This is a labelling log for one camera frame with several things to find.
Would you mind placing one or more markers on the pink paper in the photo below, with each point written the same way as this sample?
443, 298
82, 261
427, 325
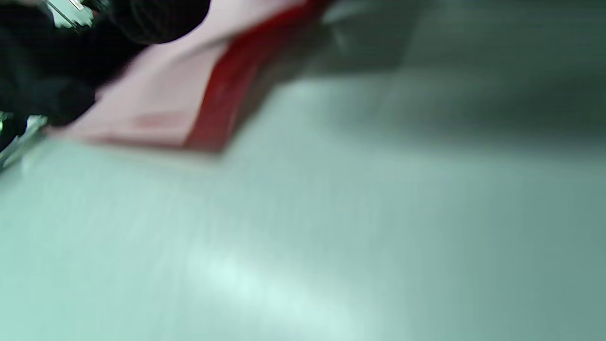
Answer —
161, 90

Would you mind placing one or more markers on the person's right hand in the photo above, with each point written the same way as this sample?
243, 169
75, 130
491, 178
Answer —
57, 71

